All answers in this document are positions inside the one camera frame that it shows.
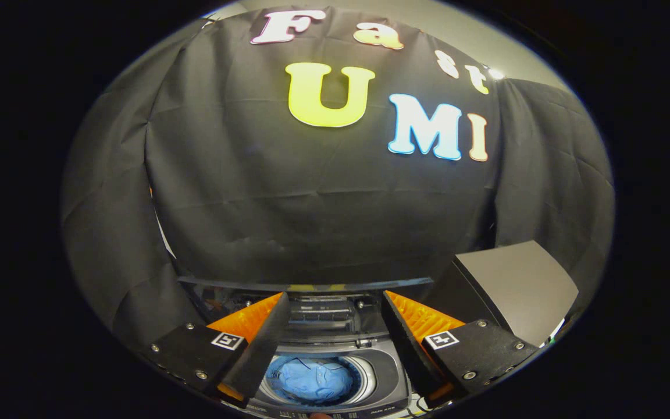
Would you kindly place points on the light blue polo shirt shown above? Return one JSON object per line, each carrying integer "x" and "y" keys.
{"x": 312, "y": 378}

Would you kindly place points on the grey washing machine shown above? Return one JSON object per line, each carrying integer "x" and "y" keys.
{"x": 384, "y": 372}

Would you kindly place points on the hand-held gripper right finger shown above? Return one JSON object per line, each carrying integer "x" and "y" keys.
{"x": 405, "y": 343}

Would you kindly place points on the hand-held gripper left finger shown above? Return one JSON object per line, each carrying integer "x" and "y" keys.
{"x": 262, "y": 355}

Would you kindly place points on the black backdrop cloth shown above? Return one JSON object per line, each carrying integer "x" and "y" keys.
{"x": 312, "y": 203}

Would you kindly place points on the beige cabinet with dark frame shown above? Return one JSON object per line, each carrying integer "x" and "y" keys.
{"x": 515, "y": 285}

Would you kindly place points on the dark washing machine lid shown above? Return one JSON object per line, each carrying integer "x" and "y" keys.
{"x": 323, "y": 284}

